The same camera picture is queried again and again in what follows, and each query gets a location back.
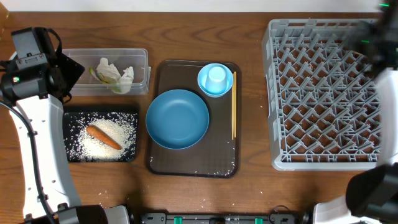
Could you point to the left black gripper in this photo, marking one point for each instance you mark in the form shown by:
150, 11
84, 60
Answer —
71, 70

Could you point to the green foil snack wrapper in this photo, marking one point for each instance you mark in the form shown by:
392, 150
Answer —
110, 81

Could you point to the white tissue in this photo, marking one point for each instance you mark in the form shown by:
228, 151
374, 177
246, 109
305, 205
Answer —
109, 69

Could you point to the orange carrot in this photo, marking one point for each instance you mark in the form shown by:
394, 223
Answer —
103, 137

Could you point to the pile of white rice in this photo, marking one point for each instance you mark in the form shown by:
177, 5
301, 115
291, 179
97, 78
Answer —
102, 149

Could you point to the dark blue plate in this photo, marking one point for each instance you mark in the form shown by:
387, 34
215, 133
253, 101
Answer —
177, 119

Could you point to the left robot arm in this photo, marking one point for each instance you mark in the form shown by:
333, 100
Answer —
33, 87

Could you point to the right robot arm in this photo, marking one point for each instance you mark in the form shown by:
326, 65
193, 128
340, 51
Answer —
371, 196

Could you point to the grey dishwasher rack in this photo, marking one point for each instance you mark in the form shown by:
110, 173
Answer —
323, 109

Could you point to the clear plastic bin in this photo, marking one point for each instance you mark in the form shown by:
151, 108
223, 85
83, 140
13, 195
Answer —
88, 85

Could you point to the black plastic tray bin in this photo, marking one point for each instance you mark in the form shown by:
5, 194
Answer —
70, 124

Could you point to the light blue bowl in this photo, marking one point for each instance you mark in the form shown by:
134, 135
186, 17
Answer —
203, 73

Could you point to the light blue cup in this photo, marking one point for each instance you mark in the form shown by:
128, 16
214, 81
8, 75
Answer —
216, 80

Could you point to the wooden chopstick left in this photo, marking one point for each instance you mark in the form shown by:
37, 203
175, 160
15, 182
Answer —
233, 107

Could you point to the wooden chopstick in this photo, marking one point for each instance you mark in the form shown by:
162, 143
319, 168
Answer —
235, 103
233, 107

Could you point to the wooden chopstick right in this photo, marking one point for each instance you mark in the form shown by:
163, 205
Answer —
235, 103

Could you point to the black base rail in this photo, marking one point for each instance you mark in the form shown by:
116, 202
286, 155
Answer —
280, 214

